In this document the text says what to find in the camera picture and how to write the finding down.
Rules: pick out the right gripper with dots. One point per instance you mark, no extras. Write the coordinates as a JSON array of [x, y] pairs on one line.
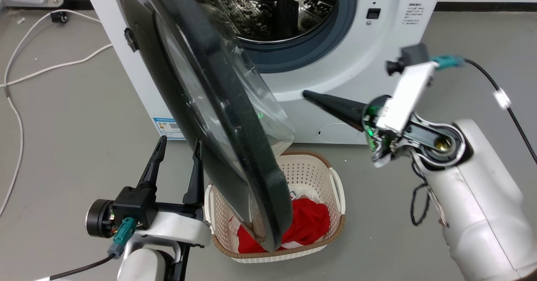
[[436, 144]]

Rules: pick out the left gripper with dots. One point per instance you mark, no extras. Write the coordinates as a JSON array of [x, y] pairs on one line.
[[176, 226]]

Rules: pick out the dark round washing machine door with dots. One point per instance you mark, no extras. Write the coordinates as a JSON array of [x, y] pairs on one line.
[[228, 92]]

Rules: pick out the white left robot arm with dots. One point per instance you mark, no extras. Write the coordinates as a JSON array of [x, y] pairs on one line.
[[142, 266]]

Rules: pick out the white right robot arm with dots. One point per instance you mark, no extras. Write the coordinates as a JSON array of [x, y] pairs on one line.
[[482, 205]]

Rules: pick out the white front-load washing machine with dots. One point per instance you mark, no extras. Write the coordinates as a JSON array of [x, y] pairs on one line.
[[369, 63]]

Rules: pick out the clear door glass bowl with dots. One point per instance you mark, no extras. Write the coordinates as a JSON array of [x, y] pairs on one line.
[[268, 100]]

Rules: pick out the grey rubber door gasket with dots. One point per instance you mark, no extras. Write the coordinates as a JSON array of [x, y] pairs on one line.
[[335, 33]]

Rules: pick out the black door lock slot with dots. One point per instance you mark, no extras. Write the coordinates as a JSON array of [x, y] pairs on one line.
[[373, 13]]

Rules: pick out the black door latch hook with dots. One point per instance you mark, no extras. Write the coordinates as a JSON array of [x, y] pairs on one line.
[[131, 39]]

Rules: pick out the round filter cover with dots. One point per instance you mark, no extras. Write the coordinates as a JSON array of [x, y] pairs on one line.
[[337, 133]]

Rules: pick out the blue energy label sticker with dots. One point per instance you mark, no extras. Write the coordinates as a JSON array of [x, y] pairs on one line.
[[168, 128]]

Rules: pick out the cream plastic laundry basket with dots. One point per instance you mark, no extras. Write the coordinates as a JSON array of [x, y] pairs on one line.
[[312, 170]]

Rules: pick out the white garment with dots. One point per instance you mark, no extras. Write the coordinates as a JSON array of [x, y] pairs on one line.
[[304, 192]]

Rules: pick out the red garment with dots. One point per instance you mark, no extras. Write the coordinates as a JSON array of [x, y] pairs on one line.
[[306, 222]]

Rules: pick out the stainless steel washer drum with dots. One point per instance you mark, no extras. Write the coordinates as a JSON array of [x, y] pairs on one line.
[[268, 8]]

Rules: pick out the black caster wheel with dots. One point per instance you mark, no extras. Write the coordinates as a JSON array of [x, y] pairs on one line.
[[59, 17]]

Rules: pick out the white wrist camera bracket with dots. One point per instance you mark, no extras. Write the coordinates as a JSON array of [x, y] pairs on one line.
[[407, 96]]

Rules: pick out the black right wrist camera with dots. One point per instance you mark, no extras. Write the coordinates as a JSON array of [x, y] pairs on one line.
[[413, 56]]

